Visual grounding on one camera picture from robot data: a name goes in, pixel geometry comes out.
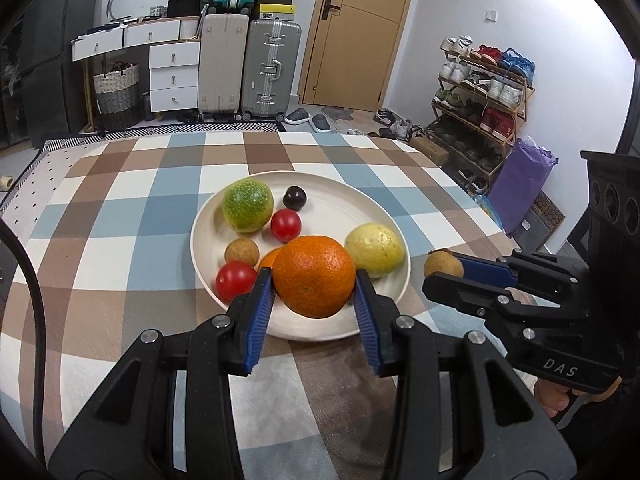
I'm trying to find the purple bag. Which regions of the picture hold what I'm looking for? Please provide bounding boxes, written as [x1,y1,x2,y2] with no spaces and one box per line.
[487,136,558,237]

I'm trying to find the dark grey fridge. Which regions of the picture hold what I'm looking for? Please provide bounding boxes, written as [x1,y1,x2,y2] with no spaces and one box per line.
[0,0,106,148]

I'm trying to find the blue bag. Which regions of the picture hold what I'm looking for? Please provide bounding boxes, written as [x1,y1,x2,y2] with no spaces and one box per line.
[475,195,504,232]

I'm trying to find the black cable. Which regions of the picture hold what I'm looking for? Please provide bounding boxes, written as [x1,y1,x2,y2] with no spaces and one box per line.
[0,220,51,466]

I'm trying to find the yellow and black shoe box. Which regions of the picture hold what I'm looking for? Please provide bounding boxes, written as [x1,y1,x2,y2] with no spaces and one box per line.
[254,4,296,22]

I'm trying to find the cardboard box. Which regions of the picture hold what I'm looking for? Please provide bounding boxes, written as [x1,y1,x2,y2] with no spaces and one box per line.
[410,135,449,167]

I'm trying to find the cream round plate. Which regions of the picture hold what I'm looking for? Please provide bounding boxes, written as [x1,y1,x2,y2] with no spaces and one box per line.
[190,171,412,342]

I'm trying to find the white desk with drawers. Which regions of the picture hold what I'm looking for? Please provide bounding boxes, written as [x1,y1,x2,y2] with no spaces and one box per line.
[71,15,202,123]

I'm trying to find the beige suitcase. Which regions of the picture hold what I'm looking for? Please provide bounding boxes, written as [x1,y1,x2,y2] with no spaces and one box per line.
[198,4,250,122]

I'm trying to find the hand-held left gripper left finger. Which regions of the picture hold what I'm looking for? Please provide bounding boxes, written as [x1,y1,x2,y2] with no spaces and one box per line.
[47,266,275,480]

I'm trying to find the wooden door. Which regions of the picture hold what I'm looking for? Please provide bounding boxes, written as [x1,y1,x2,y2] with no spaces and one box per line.
[299,0,420,113]

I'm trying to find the checkered tablecloth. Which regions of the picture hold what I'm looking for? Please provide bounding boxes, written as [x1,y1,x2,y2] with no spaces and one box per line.
[0,130,531,480]

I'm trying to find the red tomato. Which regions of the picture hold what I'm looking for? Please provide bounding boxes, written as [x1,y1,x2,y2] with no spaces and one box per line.
[270,209,303,242]
[216,261,259,304]

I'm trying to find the person's right hand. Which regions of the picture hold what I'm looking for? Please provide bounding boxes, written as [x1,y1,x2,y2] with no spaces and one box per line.
[532,377,623,421]

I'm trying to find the silver suitcase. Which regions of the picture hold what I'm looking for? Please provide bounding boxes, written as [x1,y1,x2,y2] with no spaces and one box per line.
[241,19,303,122]

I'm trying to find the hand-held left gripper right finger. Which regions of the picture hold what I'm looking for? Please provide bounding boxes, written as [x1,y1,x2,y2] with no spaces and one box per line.
[354,269,576,480]

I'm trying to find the pile of shoes on floor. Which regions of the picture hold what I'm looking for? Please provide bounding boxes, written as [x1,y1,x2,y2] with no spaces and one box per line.
[374,108,426,142]

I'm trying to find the rows of shoes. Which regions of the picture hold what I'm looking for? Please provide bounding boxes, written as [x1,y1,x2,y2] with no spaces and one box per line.
[432,35,536,181]

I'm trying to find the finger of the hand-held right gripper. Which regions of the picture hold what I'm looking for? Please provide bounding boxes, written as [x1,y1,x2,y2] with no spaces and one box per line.
[452,250,591,306]
[422,272,586,333]

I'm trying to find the dark purple plum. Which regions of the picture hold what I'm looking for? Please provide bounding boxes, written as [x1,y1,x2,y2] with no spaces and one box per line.
[283,185,308,211]

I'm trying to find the wooden shoe rack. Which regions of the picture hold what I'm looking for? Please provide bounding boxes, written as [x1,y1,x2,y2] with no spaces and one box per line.
[425,47,536,196]

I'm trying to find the green citrus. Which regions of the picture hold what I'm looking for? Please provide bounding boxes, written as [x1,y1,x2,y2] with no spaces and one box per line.
[221,178,275,234]

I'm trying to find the orange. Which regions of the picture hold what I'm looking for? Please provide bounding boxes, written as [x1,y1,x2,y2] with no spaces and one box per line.
[257,246,284,271]
[272,235,357,319]

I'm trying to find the brown longan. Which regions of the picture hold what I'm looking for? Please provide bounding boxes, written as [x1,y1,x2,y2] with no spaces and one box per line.
[224,238,261,268]
[424,249,465,279]

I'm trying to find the woven wicker basket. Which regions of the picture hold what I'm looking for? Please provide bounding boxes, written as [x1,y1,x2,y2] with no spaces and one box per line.
[92,61,142,131]

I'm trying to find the yellow-green citrus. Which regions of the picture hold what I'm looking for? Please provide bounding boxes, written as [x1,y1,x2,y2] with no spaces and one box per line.
[344,223,405,279]

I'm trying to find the brown doormat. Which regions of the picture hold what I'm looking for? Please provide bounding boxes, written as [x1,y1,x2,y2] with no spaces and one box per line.
[520,190,566,252]

